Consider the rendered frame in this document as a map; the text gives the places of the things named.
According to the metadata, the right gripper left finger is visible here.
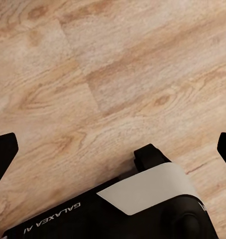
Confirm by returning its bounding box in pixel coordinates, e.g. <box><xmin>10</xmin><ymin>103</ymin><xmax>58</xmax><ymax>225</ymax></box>
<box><xmin>0</xmin><ymin>132</ymin><xmax>18</xmax><ymax>180</ymax></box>

